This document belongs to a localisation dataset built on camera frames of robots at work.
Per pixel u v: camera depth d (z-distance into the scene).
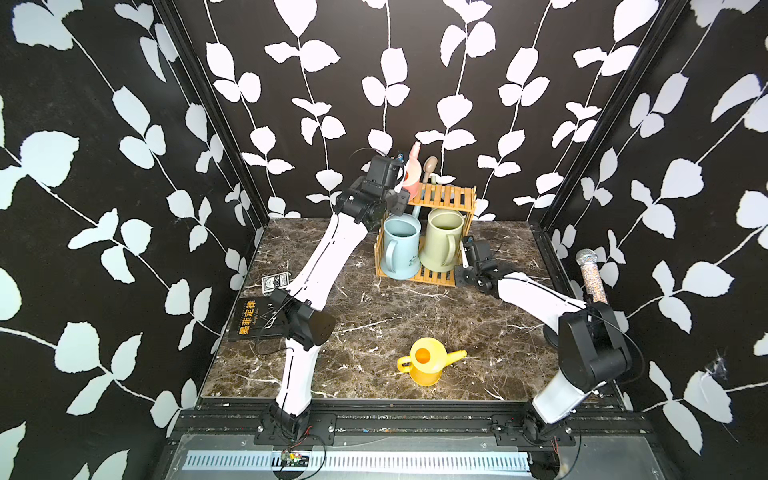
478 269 0.72
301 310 0.49
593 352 0.46
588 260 0.78
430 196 0.90
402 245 0.90
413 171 0.78
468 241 0.84
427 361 0.75
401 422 0.77
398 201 0.72
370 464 0.70
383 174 0.58
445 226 0.91
